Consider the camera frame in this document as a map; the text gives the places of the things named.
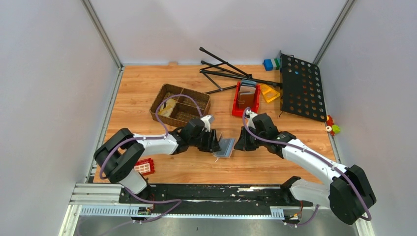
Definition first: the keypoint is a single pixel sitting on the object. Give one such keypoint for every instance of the yellow plastic triangle toy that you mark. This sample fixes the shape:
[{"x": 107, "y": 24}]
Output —
[{"x": 269, "y": 94}]

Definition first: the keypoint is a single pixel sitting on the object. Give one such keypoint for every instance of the red green toy pieces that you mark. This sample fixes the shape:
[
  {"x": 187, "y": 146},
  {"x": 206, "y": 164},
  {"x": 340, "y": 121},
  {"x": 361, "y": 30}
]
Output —
[{"x": 331, "y": 127}]

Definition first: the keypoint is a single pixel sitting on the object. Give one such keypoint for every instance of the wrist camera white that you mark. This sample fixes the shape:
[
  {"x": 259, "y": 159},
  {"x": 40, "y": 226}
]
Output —
[
  {"x": 249, "y": 115},
  {"x": 207, "y": 120}
]

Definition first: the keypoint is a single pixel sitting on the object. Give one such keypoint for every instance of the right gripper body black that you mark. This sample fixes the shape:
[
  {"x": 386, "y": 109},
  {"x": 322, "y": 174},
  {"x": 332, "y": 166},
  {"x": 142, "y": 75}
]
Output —
[{"x": 249, "y": 142}]

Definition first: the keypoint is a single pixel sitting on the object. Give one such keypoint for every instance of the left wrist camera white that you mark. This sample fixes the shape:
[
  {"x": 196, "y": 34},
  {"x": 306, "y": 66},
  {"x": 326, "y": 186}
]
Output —
[{"x": 207, "y": 120}]

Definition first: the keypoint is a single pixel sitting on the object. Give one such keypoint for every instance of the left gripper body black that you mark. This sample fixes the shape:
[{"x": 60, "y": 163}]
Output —
[{"x": 204, "y": 142}]

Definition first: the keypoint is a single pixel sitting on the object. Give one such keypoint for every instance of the black perforated music stand tray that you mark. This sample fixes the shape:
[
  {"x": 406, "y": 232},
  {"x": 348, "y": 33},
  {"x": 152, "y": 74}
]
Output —
[{"x": 302, "y": 91}]

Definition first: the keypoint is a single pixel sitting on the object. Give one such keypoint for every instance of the blue green white blocks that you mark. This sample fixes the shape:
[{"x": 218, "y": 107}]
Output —
[{"x": 272, "y": 64}]

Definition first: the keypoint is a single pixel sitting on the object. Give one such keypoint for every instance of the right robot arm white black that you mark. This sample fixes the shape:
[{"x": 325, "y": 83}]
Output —
[{"x": 346, "y": 191}]

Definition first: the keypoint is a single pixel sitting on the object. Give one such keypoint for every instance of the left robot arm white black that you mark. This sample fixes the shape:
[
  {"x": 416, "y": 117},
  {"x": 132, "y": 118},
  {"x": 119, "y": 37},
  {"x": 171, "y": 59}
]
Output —
[{"x": 118, "y": 156}]

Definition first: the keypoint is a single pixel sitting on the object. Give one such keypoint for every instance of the red white window toy block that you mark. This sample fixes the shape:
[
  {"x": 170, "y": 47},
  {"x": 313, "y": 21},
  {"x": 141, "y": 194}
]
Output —
[{"x": 145, "y": 166}]

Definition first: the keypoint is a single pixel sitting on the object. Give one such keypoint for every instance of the brown wicker divided basket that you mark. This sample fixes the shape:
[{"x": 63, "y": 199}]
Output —
[{"x": 190, "y": 104}]

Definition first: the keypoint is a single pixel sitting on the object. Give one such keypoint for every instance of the cards in basket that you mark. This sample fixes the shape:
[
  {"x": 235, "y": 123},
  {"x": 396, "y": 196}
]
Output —
[{"x": 167, "y": 108}]

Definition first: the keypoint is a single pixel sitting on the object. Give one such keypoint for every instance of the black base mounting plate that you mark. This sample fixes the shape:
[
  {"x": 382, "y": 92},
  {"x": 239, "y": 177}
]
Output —
[{"x": 223, "y": 199}]

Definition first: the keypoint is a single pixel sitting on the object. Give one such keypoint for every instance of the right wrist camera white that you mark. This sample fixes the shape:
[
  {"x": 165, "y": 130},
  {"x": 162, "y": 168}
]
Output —
[{"x": 249, "y": 115}]

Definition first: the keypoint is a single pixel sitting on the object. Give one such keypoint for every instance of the black folding stand legs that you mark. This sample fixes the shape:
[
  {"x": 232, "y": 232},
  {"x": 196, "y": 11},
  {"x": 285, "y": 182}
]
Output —
[{"x": 227, "y": 70}]

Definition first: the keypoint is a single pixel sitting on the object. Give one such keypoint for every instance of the red plastic bin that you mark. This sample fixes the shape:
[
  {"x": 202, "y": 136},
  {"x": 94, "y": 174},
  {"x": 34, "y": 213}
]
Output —
[{"x": 238, "y": 112}]

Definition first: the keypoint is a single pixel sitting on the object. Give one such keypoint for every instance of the aluminium frame rail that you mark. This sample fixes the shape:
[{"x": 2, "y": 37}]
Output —
[{"x": 103, "y": 199}]

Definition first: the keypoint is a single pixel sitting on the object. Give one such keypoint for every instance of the brown wallet in bin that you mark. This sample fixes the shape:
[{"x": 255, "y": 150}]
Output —
[{"x": 246, "y": 96}]

